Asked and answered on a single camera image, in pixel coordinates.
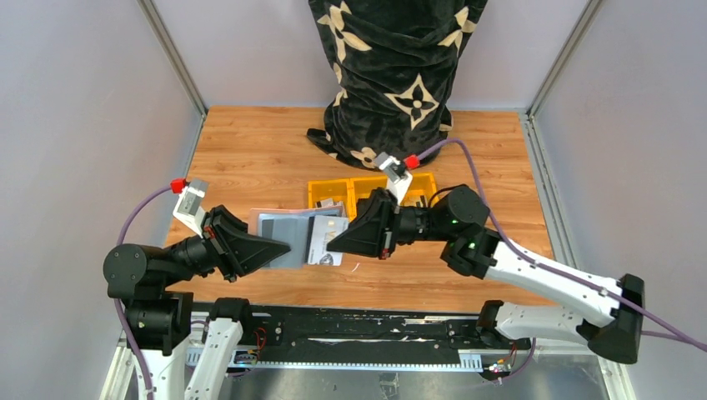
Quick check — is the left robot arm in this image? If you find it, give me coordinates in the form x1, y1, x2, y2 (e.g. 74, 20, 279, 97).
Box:
103, 205, 291, 399

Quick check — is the yellow plastic end bin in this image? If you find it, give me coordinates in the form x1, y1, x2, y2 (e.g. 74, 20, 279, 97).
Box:
401, 172, 438, 208

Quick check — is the purple cable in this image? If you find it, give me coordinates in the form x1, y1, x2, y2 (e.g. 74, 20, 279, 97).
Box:
113, 177, 186, 400
404, 137, 707, 353

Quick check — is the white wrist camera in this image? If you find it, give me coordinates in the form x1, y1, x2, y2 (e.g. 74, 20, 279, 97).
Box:
374, 152, 413, 206
170, 178, 209, 237

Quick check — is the white printed card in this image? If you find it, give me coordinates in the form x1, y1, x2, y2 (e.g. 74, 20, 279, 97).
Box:
306, 215, 348, 267

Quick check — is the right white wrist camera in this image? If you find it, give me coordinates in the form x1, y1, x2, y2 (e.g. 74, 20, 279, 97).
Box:
374, 152, 413, 206

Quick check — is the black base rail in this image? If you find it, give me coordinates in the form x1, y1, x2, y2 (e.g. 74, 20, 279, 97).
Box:
226, 305, 534, 378

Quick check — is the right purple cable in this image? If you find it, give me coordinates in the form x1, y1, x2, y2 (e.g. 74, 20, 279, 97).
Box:
404, 137, 707, 353

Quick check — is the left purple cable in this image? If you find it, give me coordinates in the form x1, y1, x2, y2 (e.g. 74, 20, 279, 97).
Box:
113, 177, 186, 400

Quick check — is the dark grey card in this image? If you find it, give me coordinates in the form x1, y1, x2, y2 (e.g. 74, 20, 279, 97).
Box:
257, 213, 313, 269

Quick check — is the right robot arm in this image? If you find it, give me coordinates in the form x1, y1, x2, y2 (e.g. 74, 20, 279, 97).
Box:
327, 185, 644, 364

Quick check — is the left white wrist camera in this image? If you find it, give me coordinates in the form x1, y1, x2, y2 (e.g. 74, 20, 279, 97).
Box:
170, 178, 209, 237

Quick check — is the pink leather card holder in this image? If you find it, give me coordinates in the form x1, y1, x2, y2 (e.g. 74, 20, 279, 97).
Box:
248, 207, 347, 269

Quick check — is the black floral blanket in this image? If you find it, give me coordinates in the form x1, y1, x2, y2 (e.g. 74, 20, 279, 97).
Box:
307, 0, 487, 170

